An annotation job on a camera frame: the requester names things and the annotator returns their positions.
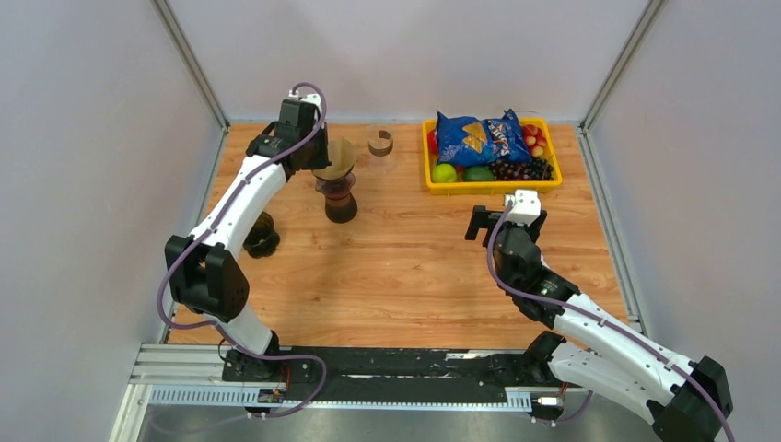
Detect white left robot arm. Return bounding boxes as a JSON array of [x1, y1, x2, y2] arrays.
[[157, 93, 330, 381]]

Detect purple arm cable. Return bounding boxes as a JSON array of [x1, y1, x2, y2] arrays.
[[155, 81, 329, 421], [485, 201, 737, 442]]

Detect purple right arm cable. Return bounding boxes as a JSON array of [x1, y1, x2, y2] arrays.
[[485, 201, 737, 442]]

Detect red-black coffee carafe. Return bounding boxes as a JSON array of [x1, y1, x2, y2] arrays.
[[315, 172, 358, 224]]

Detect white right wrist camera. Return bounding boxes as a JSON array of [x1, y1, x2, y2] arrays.
[[504, 189, 542, 226]]

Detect yellow-green lime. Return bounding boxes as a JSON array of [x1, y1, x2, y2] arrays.
[[431, 163, 459, 184]]

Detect aluminium frame rail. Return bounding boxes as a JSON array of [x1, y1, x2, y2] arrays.
[[110, 341, 703, 442]]

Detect dark purple grape bunch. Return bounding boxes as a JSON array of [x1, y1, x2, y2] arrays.
[[488, 158, 554, 181]]

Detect blue chips bag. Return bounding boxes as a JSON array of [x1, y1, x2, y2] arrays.
[[435, 109, 532, 168]]

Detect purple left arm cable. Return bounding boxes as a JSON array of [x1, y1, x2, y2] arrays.
[[155, 81, 329, 421]]

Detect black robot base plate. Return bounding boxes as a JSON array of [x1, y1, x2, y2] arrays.
[[221, 346, 562, 404]]

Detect red-yellow small fruits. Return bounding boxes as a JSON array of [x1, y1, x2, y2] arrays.
[[521, 124, 548, 158]]

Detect red fruit in bin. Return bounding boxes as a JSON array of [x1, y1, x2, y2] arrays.
[[426, 129, 438, 157]]

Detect brown paper coffee filter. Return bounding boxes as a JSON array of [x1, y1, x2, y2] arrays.
[[312, 137, 357, 180]]

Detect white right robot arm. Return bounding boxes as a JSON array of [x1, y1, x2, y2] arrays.
[[464, 203, 735, 441]]

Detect clear glass with brown sleeve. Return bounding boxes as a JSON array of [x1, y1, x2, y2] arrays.
[[367, 124, 394, 173]]

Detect yellow plastic bin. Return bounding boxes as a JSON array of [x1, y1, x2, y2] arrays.
[[421, 117, 564, 196]]

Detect dark green lime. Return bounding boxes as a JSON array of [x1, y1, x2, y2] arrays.
[[461, 166, 495, 182]]

